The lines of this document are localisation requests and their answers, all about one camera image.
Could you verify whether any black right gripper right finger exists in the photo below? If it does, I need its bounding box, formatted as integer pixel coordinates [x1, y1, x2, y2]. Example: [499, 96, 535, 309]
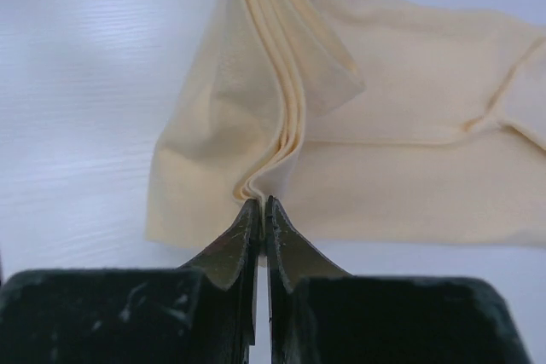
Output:
[264, 197, 530, 363]

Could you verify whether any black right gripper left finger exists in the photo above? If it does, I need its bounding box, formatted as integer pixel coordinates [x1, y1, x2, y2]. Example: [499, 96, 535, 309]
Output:
[1, 200, 261, 363]

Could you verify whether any cream yellow t shirt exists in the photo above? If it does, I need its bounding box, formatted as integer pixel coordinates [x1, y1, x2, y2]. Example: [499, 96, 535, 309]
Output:
[146, 0, 545, 247]

